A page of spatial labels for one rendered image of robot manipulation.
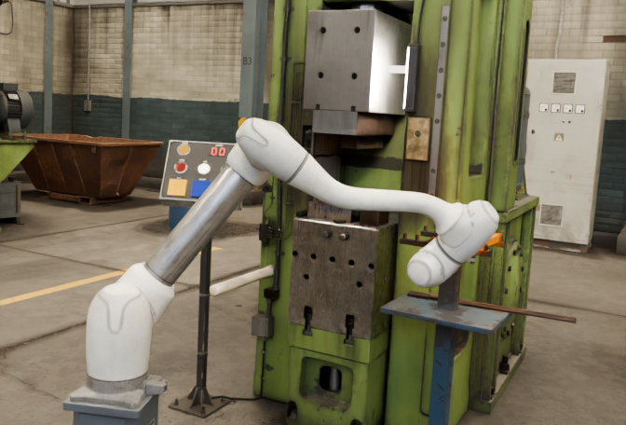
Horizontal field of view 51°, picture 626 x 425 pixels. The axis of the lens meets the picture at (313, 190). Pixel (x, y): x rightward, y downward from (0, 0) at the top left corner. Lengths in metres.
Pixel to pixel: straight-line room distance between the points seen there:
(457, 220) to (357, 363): 1.14
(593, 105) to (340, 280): 5.43
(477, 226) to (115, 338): 0.96
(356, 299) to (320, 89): 0.86
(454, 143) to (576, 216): 5.20
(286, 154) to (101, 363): 0.70
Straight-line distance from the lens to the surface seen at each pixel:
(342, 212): 2.70
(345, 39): 2.71
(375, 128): 2.85
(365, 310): 2.67
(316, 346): 2.81
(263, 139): 1.70
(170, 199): 2.82
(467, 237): 1.78
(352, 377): 2.84
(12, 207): 7.79
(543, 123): 7.79
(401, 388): 2.93
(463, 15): 2.71
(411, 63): 2.70
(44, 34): 12.05
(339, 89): 2.70
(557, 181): 7.78
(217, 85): 10.33
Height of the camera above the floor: 1.34
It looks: 6 degrees down
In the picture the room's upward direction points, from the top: 3 degrees clockwise
